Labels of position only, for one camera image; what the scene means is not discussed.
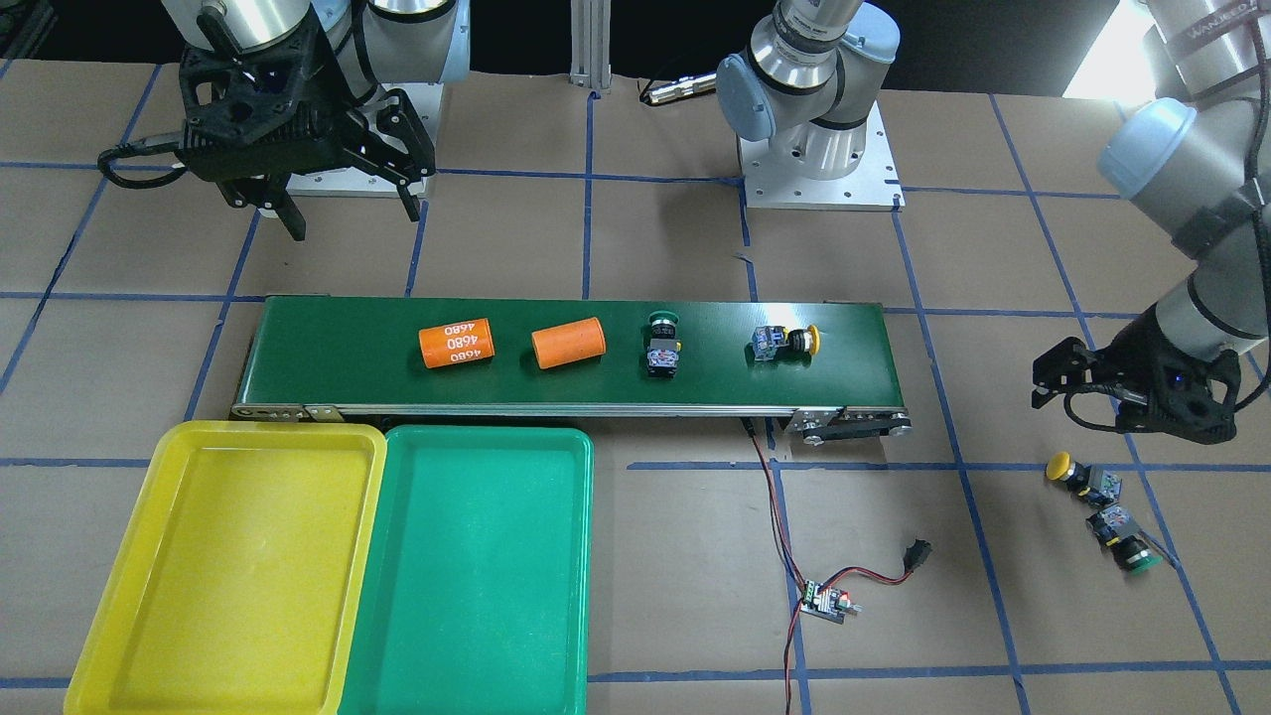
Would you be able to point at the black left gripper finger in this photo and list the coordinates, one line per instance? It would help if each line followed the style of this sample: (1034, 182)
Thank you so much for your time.
(1043, 394)
(1067, 363)

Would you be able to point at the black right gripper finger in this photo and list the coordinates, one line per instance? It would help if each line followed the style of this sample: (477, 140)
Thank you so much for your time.
(410, 194)
(279, 204)

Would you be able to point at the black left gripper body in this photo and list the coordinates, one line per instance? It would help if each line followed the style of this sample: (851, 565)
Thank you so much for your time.
(1139, 360)

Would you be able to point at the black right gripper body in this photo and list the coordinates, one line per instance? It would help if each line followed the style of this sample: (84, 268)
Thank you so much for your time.
(332, 92)

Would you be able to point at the orange cylinder with 4680 print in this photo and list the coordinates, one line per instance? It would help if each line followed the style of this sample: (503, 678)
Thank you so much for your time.
(454, 343)

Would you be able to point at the plain orange cylinder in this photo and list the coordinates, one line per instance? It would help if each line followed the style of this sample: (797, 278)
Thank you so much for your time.
(569, 343)

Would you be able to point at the yellow push button switch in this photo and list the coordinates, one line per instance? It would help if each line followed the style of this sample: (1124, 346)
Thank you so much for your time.
(771, 343)

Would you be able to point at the green push button switch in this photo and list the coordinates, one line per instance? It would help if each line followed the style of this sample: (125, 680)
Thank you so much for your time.
(662, 355)

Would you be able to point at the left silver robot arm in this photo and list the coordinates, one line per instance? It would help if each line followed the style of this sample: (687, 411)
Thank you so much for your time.
(1197, 168)

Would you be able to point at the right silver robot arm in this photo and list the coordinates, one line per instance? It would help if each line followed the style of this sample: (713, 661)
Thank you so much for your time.
(454, 35)

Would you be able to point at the green conveyor belt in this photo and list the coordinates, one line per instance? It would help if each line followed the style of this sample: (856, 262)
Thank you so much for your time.
(823, 371)

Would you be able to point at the small motor controller board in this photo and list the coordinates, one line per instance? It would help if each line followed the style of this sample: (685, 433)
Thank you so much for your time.
(826, 603)

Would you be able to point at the yellow plastic tray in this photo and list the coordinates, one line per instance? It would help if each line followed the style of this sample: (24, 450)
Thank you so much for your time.
(237, 582)

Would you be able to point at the green plastic tray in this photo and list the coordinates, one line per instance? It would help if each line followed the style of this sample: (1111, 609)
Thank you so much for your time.
(475, 597)

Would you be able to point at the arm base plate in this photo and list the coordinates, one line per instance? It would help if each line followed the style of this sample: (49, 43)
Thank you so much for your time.
(368, 168)
(810, 167)

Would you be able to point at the aluminium frame post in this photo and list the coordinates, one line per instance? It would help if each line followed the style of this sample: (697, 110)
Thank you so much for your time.
(589, 30)

